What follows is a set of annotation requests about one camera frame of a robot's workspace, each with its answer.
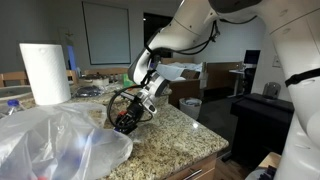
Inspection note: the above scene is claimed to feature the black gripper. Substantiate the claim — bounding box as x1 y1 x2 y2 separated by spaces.
114 99 150 135

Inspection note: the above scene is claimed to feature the clear plastic bag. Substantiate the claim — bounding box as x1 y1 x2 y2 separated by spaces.
0 101 134 180

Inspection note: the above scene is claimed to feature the wooden counter cabinet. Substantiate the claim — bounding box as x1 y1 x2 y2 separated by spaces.
164 153 219 180

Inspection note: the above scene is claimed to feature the clear bottle blue cap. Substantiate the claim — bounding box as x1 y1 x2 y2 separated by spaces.
4 98 26 116

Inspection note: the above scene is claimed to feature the black plastic packet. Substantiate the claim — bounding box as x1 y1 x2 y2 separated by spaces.
73 85 103 99

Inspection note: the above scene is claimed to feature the white trash bin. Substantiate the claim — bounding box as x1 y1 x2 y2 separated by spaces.
178 96 203 121

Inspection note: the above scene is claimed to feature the white bedsheet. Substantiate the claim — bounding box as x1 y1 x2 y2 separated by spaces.
156 62 204 83

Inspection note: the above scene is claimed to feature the blue upright panel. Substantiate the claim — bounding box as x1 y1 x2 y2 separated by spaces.
66 45 78 72

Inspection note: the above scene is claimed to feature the white projection screen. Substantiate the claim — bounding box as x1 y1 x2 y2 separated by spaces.
82 1 132 66

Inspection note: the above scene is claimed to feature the white paper towel roll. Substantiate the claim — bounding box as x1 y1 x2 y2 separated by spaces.
19 42 72 106

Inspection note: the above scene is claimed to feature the white desk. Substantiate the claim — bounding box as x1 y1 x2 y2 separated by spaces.
228 68 255 98

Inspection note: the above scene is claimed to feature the black low cabinet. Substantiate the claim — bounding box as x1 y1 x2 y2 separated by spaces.
229 92 296 170

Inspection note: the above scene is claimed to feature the black monitor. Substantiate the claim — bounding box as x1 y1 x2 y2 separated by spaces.
243 49 262 66

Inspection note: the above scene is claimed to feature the light wooden board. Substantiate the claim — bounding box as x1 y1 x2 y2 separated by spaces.
257 151 283 170

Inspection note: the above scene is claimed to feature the grey glass jar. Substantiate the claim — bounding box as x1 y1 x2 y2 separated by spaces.
262 81 282 101

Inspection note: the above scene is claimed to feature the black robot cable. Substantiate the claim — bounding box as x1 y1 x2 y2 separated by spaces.
106 19 221 133

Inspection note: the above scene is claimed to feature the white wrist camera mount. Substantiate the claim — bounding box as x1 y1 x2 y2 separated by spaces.
136 89 158 115

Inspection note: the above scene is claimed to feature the silver drawer handle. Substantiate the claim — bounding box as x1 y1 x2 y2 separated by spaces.
182 168 204 180

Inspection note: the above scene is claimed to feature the wooden bed frame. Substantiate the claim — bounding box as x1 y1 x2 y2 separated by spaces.
161 57 244 108

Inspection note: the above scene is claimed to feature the white wall switch plate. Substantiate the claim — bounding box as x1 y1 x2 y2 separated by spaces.
272 54 283 69

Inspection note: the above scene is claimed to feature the black strap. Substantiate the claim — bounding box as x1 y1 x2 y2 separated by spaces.
284 67 320 89

